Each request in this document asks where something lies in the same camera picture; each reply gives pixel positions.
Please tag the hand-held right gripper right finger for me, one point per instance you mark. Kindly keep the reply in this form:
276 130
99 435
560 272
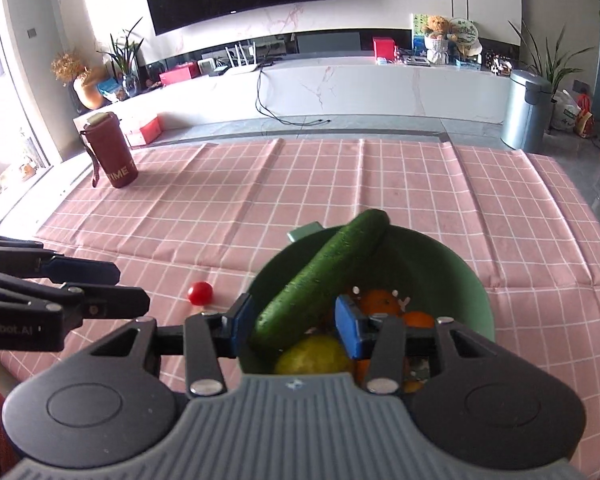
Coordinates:
347 327

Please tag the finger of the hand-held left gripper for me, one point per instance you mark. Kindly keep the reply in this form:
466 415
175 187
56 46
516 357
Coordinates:
110 302
85 270

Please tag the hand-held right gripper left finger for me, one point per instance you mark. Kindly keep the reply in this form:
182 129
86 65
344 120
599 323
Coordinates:
240 327

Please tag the yellow-green lemon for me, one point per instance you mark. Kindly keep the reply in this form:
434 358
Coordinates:
315 357

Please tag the green cucumber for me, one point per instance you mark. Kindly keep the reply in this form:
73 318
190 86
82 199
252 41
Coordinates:
320 275

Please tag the green plastic colander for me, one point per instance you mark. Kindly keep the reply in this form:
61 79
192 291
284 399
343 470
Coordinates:
445 280

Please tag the red cherry tomato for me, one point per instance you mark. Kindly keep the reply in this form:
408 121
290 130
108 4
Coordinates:
200 293

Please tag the pink checked tablecloth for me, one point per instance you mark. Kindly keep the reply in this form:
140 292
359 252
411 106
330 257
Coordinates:
280 195

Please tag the red cardboard box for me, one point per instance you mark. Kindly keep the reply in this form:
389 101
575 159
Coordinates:
145 131

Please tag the orange vase with dried flowers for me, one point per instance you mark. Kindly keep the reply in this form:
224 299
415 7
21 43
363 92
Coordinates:
87 92

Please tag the blue packet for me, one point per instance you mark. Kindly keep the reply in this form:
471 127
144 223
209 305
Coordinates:
110 89

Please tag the pink flat box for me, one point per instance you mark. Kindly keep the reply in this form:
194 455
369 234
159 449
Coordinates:
179 75

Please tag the potted orchid plant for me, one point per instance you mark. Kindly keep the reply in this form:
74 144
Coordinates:
127 57

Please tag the white marble media cabinet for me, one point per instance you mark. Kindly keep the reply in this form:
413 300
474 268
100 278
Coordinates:
370 90

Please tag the white router with antennas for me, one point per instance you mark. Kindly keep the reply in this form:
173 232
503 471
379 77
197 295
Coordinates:
242 62

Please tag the steel pedal trash can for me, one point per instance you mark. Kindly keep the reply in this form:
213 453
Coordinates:
525 110

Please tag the green picture card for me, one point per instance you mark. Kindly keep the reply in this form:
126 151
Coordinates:
420 30

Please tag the white plastic bag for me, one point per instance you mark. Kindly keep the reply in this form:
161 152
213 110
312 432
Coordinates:
564 110

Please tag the brown teddy bear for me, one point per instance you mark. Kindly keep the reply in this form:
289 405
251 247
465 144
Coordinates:
437 27

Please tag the orange bag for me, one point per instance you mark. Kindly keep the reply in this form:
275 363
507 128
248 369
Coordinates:
585 120

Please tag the round decorative plate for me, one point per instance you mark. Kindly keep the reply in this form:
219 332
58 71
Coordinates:
464 31

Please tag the tall green potted plant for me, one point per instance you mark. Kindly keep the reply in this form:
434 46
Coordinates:
547 62

